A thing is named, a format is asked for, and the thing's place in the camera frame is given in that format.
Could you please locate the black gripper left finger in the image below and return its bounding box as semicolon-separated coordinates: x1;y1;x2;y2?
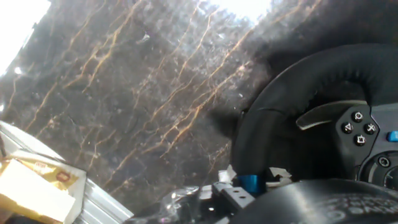
124;164;256;224

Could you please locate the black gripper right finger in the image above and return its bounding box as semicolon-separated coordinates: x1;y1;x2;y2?
266;167;294;189

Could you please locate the black racing steering wheel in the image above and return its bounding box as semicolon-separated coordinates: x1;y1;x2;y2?
231;43;398;197

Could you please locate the dark marble pattern mat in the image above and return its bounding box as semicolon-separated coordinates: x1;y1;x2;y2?
0;0;398;215

